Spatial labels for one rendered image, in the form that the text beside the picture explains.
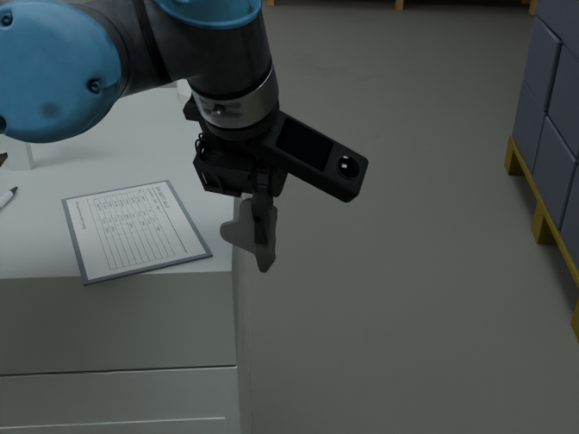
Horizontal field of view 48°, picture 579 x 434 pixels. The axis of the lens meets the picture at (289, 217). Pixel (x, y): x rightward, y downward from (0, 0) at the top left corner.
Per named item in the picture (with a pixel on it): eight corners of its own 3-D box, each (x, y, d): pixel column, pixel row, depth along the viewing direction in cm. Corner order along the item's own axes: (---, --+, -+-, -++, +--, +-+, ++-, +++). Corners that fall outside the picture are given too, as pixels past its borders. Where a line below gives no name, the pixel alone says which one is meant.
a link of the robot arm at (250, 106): (283, 40, 57) (254, 112, 53) (289, 77, 61) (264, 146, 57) (203, 31, 59) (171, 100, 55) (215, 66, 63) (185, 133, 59)
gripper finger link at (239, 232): (225, 262, 74) (227, 186, 70) (275, 273, 73) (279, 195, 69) (214, 275, 71) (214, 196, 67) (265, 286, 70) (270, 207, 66)
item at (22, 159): (19, 154, 102) (-1, 71, 95) (44, 153, 102) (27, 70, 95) (6, 171, 96) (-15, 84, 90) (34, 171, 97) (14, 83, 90)
